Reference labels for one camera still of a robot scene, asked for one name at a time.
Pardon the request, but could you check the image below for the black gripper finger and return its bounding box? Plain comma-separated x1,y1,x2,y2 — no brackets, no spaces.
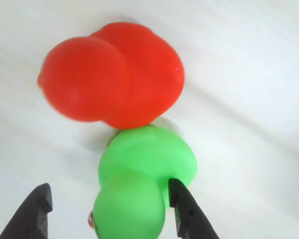
0,183,53,239
168,178,220,239

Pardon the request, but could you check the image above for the green rubber duck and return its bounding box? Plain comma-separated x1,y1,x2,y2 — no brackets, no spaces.
87,124,198,239

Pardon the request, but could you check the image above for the red rubber duck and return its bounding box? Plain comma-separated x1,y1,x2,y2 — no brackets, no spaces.
36,21,185,129

